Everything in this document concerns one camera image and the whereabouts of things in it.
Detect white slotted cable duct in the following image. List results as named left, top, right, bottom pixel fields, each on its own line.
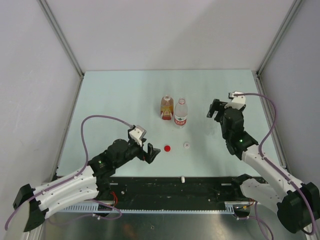
left=59, top=202, right=251, bottom=215

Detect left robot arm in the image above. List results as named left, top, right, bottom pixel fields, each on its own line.
left=13, top=139, right=160, bottom=232

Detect clear plastic bottle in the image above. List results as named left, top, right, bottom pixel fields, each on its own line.
left=205, top=118, right=221, bottom=136

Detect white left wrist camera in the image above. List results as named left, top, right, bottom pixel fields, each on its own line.
left=128, top=125, right=147, bottom=147

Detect aluminium corner frame post right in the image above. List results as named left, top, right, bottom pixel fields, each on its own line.
left=256, top=0, right=305, bottom=76

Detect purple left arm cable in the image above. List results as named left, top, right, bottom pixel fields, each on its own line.
left=4, top=114, right=133, bottom=231

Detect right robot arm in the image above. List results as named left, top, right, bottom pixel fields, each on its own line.
left=207, top=93, right=320, bottom=235

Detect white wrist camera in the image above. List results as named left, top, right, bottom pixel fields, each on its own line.
left=128, top=125, right=147, bottom=147
left=224, top=91, right=246, bottom=110

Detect aluminium corner frame post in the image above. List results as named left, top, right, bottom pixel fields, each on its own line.
left=256, top=0, right=305, bottom=76
left=37, top=0, right=85, bottom=77

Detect amber tea bottle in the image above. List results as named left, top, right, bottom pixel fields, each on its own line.
left=160, top=95, right=174, bottom=121

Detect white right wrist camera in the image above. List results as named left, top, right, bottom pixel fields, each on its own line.
left=224, top=91, right=246, bottom=110

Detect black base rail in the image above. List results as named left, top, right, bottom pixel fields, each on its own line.
left=97, top=176, right=249, bottom=212

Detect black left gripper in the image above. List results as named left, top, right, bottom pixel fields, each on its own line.
left=114, top=137, right=160, bottom=169

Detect aluminium corner frame post left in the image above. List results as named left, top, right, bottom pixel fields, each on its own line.
left=37, top=0, right=85, bottom=77

